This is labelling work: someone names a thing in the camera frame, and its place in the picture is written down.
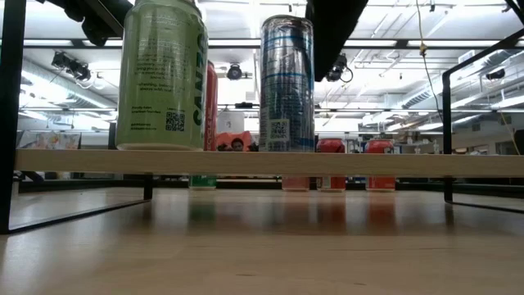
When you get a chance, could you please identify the red can recycle me print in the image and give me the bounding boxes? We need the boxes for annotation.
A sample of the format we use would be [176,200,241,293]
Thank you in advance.
[203,60,219,152]

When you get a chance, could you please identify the light green Sanzo can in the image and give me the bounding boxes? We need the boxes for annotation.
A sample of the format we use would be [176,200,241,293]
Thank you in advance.
[115,0,209,152]

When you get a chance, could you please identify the red can with black label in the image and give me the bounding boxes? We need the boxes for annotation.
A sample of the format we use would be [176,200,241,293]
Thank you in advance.
[316,138,347,193]

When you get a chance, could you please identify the black metal shelf frame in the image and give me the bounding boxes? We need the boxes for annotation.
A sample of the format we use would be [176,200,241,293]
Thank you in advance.
[0,0,524,235]

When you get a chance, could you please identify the black box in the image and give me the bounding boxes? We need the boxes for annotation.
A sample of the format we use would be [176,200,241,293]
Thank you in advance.
[107,121,118,151]

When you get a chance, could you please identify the dark green soda can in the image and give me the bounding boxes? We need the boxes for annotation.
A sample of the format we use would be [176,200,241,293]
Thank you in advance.
[188,175,218,191]

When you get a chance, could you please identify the black rig frame with lights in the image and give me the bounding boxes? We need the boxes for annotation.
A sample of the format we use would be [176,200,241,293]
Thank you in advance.
[0,38,524,49]

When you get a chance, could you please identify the yellow hanging rope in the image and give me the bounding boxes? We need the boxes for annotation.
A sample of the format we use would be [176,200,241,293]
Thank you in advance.
[415,0,445,120]

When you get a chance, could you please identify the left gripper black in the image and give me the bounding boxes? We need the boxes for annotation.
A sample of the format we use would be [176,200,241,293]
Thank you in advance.
[34,0,134,48]

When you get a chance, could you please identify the silver and orange beverage can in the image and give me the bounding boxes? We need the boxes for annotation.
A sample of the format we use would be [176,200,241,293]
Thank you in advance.
[281,175,311,193]

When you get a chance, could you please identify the person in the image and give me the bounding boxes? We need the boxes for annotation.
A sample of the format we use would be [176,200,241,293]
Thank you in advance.
[219,138,246,152]

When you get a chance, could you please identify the slim silver blue beverage can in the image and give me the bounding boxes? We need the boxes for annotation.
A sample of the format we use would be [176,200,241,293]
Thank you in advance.
[258,15,315,153]

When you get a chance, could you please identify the red can with QR code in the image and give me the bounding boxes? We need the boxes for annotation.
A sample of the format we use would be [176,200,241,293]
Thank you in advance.
[365,138,396,193]

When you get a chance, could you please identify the orange fabric object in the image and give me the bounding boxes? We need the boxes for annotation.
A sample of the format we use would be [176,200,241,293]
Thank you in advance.
[215,130,253,152]

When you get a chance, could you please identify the colourful poster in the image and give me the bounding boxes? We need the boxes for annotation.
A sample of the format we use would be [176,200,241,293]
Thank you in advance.
[16,130,82,150]

